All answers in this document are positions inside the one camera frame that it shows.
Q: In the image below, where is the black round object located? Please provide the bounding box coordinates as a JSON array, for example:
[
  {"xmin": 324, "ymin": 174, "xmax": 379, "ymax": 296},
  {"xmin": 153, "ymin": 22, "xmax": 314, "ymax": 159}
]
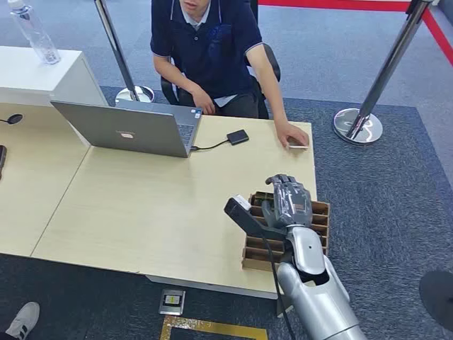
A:
[{"xmin": 419, "ymin": 270, "xmax": 453, "ymax": 332}]

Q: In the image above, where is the person's hand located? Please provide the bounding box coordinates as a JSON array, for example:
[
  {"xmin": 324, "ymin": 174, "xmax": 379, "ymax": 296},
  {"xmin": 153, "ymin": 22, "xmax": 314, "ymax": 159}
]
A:
[
  {"xmin": 191, "ymin": 87, "xmax": 216, "ymax": 116},
  {"xmin": 275, "ymin": 120, "xmax": 311, "ymax": 149}
]

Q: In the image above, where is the brown slotted card holder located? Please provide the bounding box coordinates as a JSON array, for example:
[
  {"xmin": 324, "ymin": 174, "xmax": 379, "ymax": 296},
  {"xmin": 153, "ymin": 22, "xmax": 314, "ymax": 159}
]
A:
[{"xmin": 241, "ymin": 191, "xmax": 331, "ymax": 273}]

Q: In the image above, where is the white sneaker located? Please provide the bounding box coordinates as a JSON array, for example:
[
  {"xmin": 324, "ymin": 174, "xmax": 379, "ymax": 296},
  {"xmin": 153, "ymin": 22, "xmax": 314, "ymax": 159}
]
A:
[{"xmin": 5, "ymin": 301, "xmax": 41, "ymax": 340}]

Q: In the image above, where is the person's left hand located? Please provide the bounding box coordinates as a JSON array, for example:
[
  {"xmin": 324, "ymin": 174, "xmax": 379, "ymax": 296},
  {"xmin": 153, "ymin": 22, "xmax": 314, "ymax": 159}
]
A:
[{"xmin": 275, "ymin": 120, "xmax": 311, "ymax": 149}]

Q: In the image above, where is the person's right hand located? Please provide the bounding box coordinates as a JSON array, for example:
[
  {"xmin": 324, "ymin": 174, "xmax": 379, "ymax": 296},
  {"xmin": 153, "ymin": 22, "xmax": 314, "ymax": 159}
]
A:
[{"xmin": 191, "ymin": 87, "xmax": 216, "ymax": 116}]

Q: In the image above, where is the white cabinet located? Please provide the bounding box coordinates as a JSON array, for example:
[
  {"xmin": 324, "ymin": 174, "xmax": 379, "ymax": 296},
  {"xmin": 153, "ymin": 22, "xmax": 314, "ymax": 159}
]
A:
[{"xmin": 0, "ymin": 45, "xmax": 109, "ymax": 108}]

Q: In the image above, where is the clear plastic water bottle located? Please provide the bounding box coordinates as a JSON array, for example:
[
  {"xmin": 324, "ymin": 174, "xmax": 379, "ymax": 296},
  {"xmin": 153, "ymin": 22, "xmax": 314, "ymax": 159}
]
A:
[{"xmin": 7, "ymin": 0, "xmax": 62, "ymax": 66}]

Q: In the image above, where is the red barrier belt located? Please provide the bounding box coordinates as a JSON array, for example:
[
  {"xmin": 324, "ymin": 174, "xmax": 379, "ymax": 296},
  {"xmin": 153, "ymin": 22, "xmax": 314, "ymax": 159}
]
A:
[{"xmin": 258, "ymin": 0, "xmax": 453, "ymax": 67}]

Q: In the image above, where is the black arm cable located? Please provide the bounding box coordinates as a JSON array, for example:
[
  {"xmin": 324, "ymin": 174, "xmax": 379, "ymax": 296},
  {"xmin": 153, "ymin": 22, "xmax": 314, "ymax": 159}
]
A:
[{"xmin": 261, "ymin": 236, "xmax": 296, "ymax": 340}]

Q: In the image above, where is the chrome stanchion post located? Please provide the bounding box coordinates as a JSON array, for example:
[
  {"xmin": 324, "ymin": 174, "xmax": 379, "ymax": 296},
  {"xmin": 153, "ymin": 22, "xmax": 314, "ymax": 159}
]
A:
[
  {"xmin": 332, "ymin": 0, "xmax": 434, "ymax": 146},
  {"xmin": 93, "ymin": 0, "xmax": 155, "ymax": 104}
]

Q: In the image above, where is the black round microphone base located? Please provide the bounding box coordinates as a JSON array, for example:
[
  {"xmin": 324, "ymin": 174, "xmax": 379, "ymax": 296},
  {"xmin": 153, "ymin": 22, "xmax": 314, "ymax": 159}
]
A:
[{"xmin": 0, "ymin": 113, "xmax": 24, "ymax": 126}]

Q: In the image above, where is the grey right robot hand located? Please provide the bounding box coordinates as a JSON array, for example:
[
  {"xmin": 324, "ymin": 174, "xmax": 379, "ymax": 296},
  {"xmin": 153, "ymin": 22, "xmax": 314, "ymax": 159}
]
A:
[{"xmin": 262, "ymin": 174, "xmax": 313, "ymax": 230}]

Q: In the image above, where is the black office chair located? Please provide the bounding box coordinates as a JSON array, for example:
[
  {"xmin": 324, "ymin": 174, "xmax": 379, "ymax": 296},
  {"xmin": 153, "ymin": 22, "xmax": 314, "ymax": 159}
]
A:
[{"xmin": 160, "ymin": 0, "xmax": 281, "ymax": 120}]

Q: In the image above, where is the silver floor socket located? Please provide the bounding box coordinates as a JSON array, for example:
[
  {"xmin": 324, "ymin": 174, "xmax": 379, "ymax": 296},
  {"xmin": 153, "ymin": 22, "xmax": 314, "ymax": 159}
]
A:
[{"xmin": 158, "ymin": 288, "xmax": 186, "ymax": 316}]

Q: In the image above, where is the silver laptop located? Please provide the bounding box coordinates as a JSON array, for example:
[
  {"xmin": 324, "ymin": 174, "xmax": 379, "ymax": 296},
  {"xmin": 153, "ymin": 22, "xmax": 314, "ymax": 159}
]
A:
[{"xmin": 50, "ymin": 98, "xmax": 204, "ymax": 159}]

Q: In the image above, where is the black external drive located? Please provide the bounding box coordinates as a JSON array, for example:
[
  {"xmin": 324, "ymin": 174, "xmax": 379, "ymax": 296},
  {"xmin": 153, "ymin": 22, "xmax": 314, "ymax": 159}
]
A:
[{"xmin": 226, "ymin": 129, "xmax": 250, "ymax": 147}]

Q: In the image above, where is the person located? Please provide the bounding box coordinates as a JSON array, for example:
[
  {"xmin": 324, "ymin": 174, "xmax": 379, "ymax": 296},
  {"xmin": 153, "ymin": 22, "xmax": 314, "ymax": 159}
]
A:
[{"xmin": 149, "ymin": 0, "xmax": 311, "ymax": 149}]

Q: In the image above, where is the black drive cable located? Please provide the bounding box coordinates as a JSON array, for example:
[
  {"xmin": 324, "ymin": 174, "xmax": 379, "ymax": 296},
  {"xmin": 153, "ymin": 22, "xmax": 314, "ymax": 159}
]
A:
[{"xmin": 191, "ymin": 138, "xmax": 230, "ymax": 152}]

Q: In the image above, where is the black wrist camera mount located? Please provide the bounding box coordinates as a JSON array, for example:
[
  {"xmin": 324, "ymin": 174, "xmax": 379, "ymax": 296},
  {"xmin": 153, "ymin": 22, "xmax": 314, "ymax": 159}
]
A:
[{"xmin": 223, "ymin": 194, "xmax": 288, "ymax": 241}]

